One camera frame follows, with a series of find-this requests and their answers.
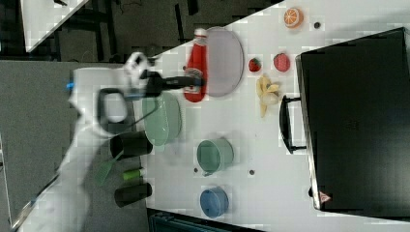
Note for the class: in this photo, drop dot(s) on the orange half toy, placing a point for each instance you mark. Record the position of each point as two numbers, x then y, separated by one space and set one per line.
293 18

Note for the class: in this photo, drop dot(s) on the peeled banana toy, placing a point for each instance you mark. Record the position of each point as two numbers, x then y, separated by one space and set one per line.
267 92

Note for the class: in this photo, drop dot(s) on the green metal mug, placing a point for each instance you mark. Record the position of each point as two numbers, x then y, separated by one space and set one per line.
214 155

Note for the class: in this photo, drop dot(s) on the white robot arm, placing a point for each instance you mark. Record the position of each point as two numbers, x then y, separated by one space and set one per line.
63 204

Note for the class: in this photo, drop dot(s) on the silver toaster oven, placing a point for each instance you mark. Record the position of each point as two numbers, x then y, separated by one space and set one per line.
355 104

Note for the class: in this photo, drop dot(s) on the blue cup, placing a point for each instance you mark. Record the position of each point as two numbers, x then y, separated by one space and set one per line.
214 202

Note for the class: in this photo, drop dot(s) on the green small bottle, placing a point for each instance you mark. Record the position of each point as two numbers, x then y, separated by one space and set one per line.
133 174

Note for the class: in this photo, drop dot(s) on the blue metal frame rail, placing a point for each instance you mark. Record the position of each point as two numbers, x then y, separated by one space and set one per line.
162 221

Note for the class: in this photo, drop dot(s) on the black cylinder container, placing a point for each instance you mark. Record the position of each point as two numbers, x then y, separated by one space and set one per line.
128 195

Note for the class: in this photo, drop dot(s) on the round red strawberry toy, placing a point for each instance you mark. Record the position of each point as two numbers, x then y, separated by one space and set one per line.
282 62

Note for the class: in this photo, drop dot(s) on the red strawberry with leaves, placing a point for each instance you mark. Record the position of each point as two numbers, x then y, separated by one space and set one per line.
254 65

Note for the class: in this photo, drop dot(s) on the red plush ketchup bottle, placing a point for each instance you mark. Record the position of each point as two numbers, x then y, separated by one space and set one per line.
197 66

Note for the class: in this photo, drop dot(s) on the green perforated colander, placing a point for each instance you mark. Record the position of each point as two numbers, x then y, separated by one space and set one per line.
162 119

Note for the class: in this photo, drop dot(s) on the black frying pan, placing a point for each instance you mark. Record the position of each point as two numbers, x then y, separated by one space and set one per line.
130 145

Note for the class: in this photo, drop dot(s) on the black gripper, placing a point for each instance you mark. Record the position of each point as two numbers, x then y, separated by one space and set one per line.
154 85

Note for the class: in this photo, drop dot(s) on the grey round plate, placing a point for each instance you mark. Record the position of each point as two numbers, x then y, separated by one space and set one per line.
225 62

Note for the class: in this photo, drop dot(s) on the green slotted spatula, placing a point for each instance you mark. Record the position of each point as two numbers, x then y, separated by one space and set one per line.
105 168

